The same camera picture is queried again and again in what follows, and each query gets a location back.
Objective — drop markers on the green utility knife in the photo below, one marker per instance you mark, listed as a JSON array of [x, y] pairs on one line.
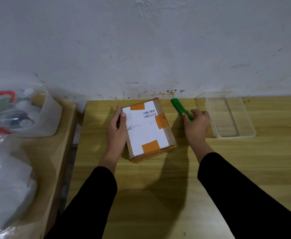
[[180, 108]]

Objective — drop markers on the person's left hand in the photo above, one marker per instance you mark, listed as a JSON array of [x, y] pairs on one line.
[[116, 136]]

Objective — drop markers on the person's right hand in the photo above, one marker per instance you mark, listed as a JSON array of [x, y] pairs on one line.
[[196, 128]]

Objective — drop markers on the person's left thumb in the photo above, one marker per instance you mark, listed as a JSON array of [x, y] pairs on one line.
[[123, 119]]

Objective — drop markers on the cardboard box with white label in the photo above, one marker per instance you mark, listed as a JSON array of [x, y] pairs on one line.
[[148, 129]]

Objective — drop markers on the person's right forearm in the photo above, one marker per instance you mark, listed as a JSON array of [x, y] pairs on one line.
[[237, 196]]

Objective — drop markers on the white bottles in bin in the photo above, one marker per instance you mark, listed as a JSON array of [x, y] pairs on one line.
[[25, 107]]

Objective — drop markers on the wooden side table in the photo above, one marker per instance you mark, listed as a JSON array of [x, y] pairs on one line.
[[46, 166]]

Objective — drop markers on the person's right fingers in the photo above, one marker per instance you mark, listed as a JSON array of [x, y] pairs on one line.
[[194, 113]]

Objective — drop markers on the clear plastic storage bin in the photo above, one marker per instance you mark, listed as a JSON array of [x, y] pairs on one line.
[[23, 111]]

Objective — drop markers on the clear plastic bag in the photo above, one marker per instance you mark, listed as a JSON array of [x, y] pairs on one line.
[[6, 181]]

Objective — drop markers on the clear plastic container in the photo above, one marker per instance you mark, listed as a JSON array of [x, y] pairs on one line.
[[228, 116]]

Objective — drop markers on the person's left forearm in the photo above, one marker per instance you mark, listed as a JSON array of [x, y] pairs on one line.
[[90, 199]]

